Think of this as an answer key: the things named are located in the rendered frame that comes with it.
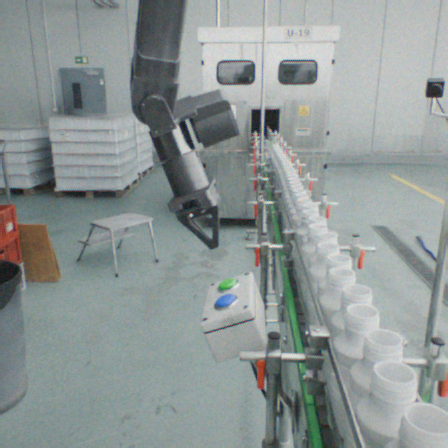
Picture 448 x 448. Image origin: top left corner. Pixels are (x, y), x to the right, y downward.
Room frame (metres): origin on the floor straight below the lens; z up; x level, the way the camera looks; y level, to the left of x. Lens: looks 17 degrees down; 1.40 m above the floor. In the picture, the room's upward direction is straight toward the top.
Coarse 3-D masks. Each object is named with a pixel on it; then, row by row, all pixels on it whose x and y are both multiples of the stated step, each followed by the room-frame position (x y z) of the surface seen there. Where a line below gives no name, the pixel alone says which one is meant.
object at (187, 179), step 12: (180, 156) 0.63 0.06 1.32; (192, 156) 0.63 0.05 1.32; (168, 168) 0.63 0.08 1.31; (180, 168) 0.62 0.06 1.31; (192, 168) 0.63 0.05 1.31; (168, 180) 0.64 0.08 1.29; (180, 180) 0.62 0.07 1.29; (192, 180) 0.63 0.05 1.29; (204, 180) 0.64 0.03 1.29; (180, 192) 0.63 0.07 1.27; (192, 192) 0.62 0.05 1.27; (204, 192) 0.60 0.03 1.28; (168, 204) 0.60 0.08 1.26; (180, 204) 0.60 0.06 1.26
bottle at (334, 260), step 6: (330, 258) 0.65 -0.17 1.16; (336, 258) 0.65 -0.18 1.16; (342, 258) 0.65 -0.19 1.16; (348, 258) 0.64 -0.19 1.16; (330, 264) 0.63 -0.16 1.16; (336, 264) 0.62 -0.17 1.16; (342, 264) 0.62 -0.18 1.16; (348, 264) 0.62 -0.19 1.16; (324, 282) 0.63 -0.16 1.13; (318, 288) 0.63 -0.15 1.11; (324, 288) 0.62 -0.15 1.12; (318, 294) 0.63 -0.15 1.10; (318, 300) 0.63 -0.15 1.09
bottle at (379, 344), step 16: (368, 336) 0.41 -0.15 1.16; (384, 336) 0.41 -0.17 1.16; (368, 352) 0.39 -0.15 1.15; (384, 352) 0.38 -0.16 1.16; (400, 352) 0.39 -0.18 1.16; (352, 368) 0.41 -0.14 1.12; (368, 368) 0.39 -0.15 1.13; (352, 384) 0.39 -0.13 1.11; (368, 384) 0.38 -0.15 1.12; (352, 400) 0.39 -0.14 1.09
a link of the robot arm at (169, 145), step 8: (192, 120) 0.64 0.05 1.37; (184, 128) 0.64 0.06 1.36; (192, 128) 0.64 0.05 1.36; (152, 136) 0.64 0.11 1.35; (160, 136) 0.63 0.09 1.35; (168, 136) 0.62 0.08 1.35; (176, 136) 0.63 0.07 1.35; (184, 136) 0.63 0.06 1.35; (160, 144) 0.63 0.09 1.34; (168, 144) 0.62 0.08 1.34; (176, 144) 0.63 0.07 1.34; (184, 144) 0.63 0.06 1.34; (192, 144) 0.64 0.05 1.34; (160, 152) 0.63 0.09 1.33; (168, 152) 0.63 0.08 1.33; (176, 152) 0.62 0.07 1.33; (184, 152) 0.63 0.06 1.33; (160, 160) 0.64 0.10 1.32; (168, 160) 0.64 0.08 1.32
